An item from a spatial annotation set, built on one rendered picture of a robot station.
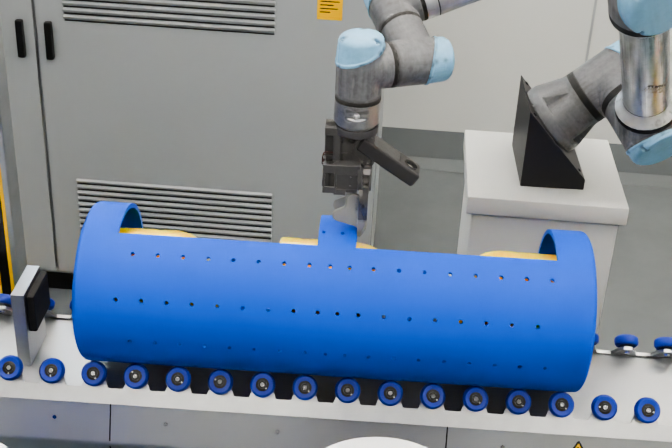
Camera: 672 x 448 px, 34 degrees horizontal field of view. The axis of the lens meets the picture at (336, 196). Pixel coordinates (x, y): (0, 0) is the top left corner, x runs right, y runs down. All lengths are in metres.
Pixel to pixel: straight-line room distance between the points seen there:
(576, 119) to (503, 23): 2.45
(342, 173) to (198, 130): 1.76
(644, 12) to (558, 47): 2.90
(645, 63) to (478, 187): 0.46
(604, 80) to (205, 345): 0.94
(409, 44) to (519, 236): 0.64
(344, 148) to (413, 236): 2.53
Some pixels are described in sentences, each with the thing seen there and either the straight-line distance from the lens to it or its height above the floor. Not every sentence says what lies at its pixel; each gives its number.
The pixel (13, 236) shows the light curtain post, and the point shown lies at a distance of 2.40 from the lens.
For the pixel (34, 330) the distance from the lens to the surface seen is 2.08.
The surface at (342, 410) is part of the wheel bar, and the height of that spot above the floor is 0.93.
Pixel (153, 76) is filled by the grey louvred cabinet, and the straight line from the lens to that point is 3.50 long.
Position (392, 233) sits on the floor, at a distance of 4.34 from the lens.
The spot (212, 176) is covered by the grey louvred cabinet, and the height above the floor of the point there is 0.51.
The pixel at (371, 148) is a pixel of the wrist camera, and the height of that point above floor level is 1.40.
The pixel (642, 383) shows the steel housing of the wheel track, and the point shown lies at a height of 0.93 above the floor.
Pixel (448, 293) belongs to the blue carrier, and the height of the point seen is 1.18.
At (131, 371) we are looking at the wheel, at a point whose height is 0.97.
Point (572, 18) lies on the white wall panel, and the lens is 4.70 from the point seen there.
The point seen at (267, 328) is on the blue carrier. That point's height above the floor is 1.11.
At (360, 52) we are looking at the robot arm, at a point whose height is 1.57.
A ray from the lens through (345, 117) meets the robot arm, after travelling 1.77.
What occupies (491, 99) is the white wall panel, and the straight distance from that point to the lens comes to 4.81.
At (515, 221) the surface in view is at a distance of 2.26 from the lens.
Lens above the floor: 2.19
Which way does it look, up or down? 29 degrees down
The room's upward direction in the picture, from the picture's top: 3 degrees clockwise
